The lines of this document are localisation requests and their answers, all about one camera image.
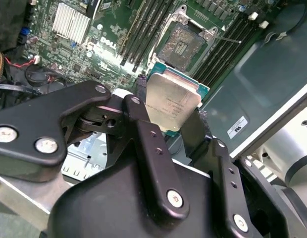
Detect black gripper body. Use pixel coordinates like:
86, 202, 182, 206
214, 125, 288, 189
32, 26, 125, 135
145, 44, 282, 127
48, 158, 230, 238

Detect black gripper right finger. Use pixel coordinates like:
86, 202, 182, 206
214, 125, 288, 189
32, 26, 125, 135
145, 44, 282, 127
180, 108, 290, 238

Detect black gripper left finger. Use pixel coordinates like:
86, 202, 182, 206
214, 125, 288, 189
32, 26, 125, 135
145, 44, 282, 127
0, 75, 191, 217

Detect silver topped CPU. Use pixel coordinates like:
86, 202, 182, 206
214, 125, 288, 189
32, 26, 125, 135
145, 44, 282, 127
143, 63, 210, 138

